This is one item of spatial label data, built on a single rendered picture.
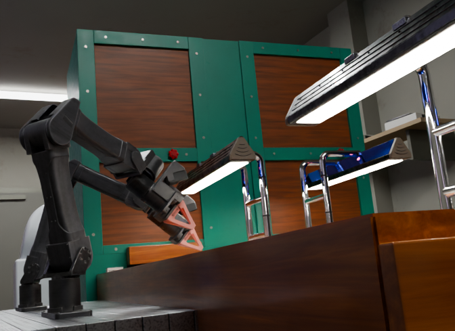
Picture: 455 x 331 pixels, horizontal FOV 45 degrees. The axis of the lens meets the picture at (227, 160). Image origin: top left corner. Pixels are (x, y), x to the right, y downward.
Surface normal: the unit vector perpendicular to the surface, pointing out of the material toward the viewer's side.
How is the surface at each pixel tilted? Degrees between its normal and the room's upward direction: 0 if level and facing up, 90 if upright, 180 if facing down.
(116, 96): 90
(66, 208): 90
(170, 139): 90
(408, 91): 90
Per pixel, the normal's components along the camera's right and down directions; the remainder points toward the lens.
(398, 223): 0.35, -0.22
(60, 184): 0.84, -0.17
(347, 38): -0.90, -0.01
